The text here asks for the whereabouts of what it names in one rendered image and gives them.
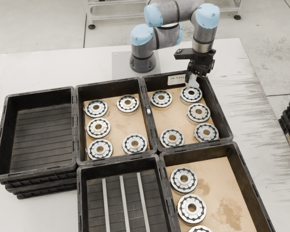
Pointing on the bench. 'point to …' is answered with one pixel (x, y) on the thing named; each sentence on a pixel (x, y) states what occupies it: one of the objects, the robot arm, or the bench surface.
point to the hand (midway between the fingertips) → (190, 82)
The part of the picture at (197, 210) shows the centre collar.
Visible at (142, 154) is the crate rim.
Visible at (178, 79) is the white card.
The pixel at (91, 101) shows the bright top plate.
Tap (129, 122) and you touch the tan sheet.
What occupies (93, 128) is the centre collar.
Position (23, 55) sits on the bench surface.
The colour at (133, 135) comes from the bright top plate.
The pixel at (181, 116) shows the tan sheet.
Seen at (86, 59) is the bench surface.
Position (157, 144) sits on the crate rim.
